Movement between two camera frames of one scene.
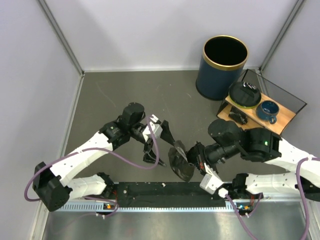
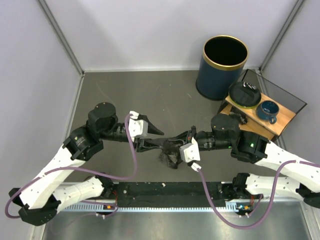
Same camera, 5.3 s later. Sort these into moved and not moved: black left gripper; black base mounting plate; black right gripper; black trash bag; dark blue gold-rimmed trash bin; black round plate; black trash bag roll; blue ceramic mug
Moved: black left gripper; black right gripper; black trash bag
Not moved: blue ceramic mug; black base mounting plate; black round plate; dark blue gold-rimmed trash bin; black trash bag roll
